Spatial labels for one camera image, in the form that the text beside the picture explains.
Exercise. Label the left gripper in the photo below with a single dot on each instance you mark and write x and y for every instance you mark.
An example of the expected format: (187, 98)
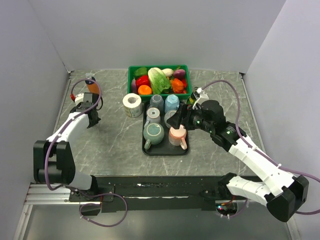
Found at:
(94, 123)

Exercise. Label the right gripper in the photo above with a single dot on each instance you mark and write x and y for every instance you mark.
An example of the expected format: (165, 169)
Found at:
(185, 110)

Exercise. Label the pink mug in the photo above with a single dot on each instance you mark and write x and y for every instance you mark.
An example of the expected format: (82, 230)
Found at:
(177, 137)

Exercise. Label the teal glazed mug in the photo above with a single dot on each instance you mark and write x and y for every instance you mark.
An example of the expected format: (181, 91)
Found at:
(153, 134)

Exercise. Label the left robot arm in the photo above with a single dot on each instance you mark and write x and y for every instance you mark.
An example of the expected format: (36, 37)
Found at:
(53, 161)

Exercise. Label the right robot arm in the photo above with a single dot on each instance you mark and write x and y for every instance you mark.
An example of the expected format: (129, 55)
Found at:
(280, 191)

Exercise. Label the grey mug white rim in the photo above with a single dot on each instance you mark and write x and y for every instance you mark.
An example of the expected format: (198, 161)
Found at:
(168, 115)

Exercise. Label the light blue mug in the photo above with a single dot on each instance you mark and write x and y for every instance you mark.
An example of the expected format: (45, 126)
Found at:
(172, 102)

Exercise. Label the pale grey mug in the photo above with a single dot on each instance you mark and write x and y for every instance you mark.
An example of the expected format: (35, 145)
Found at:
(153, 115)

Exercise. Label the grey-blue mug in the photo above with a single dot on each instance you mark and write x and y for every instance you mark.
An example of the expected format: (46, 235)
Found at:
(157, 101)

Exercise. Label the green glass bottle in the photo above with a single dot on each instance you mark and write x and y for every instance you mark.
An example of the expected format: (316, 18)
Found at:
(192, 98)

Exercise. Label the orange spray bottle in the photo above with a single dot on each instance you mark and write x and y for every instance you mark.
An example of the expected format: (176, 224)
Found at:
(91, 83)

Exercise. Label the orange bumpy pumpkin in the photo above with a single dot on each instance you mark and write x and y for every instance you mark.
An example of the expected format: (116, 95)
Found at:
(177, 86)

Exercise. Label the red chili pepper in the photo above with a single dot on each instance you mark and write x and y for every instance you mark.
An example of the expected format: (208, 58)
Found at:
(185, 85)

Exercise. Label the napa cabbage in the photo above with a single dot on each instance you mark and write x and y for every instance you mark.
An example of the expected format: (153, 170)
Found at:
(158, 81)

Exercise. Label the black tray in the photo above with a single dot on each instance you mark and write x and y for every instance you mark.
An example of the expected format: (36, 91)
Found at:
(164, 148)

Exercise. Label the purple onion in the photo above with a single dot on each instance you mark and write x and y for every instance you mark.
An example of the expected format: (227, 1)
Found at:
(179, 74)

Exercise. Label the orange tomato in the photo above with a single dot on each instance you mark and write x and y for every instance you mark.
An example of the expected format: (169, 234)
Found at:
(145, 90)

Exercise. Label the white potato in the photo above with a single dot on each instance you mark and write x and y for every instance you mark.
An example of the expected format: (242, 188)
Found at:
(168, 72)

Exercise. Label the purple eggplant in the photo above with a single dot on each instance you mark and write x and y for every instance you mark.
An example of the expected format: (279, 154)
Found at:
(134, 88)

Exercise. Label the green plastic crate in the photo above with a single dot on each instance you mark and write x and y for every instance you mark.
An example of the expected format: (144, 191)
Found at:
(181, 96)

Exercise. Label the red bell pepper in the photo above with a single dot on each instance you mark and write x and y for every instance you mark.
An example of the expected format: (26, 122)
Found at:
(143, 80)

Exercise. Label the green bell pepper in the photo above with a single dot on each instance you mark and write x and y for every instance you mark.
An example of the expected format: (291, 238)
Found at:
(139, 72)

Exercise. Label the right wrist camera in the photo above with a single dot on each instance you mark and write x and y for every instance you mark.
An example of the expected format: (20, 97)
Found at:
(201, 97)

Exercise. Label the aluminium rail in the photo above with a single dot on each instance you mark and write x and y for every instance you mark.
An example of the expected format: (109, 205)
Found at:
(40, 194)

